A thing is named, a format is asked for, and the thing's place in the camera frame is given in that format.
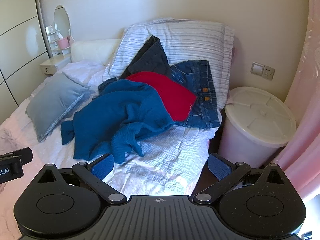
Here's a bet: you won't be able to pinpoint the dark grey garment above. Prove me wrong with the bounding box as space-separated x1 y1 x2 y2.
119 35 171 80

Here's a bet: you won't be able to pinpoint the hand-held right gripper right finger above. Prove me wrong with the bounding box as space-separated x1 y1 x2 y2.
191 154 287 204

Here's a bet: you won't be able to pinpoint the red garment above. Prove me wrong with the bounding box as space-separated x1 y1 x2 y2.
126 72 197 122

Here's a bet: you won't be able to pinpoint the round vanity mirror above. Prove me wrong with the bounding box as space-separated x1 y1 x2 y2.
54 5 75 43

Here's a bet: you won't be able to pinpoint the white nightstand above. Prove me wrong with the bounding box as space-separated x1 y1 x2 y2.
40 55 72 76

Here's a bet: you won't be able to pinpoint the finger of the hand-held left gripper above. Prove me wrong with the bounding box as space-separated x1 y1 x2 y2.
0 148 33 165

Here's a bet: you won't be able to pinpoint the white pillow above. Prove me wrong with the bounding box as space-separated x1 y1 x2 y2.
71 39 122 65

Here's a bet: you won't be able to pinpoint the pink container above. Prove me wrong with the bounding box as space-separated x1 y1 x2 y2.
57 37 69 50

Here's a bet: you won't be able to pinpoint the white shelf organiser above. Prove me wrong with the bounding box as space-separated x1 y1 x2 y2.
46 24 72 56

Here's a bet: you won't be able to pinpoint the white sliding wardrobe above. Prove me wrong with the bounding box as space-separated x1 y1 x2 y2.
0 0 49 125

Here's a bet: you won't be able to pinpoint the blue denim jeans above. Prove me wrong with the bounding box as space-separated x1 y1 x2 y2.
98 60 220 129

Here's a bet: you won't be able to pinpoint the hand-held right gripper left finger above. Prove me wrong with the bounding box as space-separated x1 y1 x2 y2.
36 154 128 205

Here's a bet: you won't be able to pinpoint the striped pillow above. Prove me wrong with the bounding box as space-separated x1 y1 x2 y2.
102 18 235 110

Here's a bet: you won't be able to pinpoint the beige wall socket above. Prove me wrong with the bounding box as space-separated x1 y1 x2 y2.
262 65 275 81

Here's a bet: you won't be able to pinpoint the blue knit sweater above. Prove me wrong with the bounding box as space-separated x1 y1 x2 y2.
61 79 175 164

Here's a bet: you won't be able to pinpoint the white lidded plastic bin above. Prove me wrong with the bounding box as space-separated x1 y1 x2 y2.
217 87 297 168

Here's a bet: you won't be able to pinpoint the beige wall switch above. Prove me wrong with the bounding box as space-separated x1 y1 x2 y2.
251 62 264 76

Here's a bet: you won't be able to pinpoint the grey-blue cushion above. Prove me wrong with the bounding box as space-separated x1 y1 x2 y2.
25 72 91 142

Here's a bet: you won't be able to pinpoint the pink curtain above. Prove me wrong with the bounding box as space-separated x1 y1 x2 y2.
274 0 320 201

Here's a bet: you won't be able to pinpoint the bed with pink cover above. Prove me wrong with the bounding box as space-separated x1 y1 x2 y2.
0 61 223 197

